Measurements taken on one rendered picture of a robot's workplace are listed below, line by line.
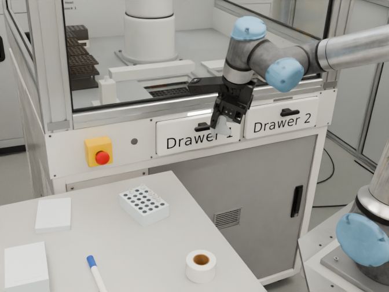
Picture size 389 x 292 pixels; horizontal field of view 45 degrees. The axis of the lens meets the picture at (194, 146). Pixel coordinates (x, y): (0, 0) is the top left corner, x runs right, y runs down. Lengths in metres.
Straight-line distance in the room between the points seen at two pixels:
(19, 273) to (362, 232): 0.71
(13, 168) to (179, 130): 1.82
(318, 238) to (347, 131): 2.19
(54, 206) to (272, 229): 0.95
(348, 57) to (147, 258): 0.65
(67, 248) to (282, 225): 1.02
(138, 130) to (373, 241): 0.75
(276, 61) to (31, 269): 0.69
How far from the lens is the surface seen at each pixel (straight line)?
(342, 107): 3.42
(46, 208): 1.33
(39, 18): 1.23
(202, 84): 1.20
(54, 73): 1.27
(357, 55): 1.07
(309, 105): 1.67
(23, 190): 2.87
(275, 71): 1.03
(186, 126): 1.44
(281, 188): 1.83
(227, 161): 1.62
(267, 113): 1.57
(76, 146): 1.37
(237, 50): 1.09
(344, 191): 2.96
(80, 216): 1.30
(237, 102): 1.20
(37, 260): 1.11
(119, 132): 1.38
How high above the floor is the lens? 1.53
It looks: 28 degrees down
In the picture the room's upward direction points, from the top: 2 degrees clockwise
